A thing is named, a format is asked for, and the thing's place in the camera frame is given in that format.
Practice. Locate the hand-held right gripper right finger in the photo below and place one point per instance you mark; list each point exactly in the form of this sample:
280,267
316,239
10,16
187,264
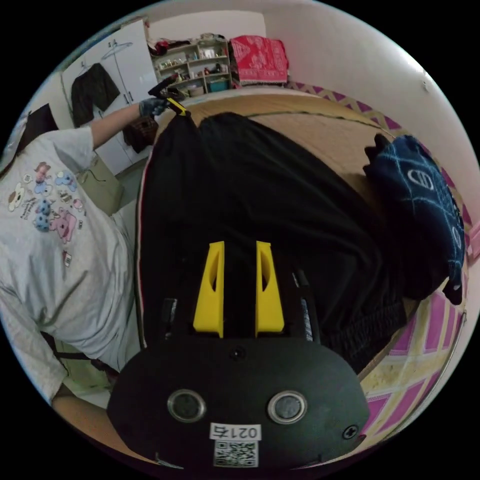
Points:
270,303

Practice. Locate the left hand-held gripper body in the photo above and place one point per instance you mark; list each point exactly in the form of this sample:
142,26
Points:
165,89

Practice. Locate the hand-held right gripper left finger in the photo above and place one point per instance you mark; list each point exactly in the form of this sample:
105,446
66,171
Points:
208,300

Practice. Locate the black pants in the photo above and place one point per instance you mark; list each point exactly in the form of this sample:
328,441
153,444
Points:
243,187

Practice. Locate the person's left forearm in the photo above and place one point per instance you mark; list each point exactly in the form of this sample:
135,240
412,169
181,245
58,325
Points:
112,123

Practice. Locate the person's right forearm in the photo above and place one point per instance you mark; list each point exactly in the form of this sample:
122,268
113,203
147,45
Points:
80,416

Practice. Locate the person's left hand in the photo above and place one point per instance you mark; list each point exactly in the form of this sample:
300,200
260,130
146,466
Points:
152,107

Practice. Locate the open shelf with small items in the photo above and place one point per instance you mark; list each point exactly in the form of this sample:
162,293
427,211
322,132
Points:
195,65

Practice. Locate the white cupboard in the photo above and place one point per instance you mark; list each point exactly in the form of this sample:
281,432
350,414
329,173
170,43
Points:
131,63

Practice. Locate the brown woven basket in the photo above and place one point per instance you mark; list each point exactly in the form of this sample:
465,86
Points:
140,133

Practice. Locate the white clothes hanger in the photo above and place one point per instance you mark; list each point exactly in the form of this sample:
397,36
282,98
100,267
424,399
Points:
119,48

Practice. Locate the dark hanging shorts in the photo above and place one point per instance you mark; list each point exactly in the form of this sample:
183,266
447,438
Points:
93,90

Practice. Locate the red patterned cloth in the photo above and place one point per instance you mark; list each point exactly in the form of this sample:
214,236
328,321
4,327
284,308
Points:
258,60

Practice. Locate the pale green carton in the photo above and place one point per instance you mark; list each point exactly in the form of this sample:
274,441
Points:
103,187

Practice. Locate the person's body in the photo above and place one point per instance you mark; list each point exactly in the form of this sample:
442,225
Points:
56,243

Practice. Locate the pile of clothes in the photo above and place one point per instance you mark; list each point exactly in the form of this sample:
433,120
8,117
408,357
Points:
416,210

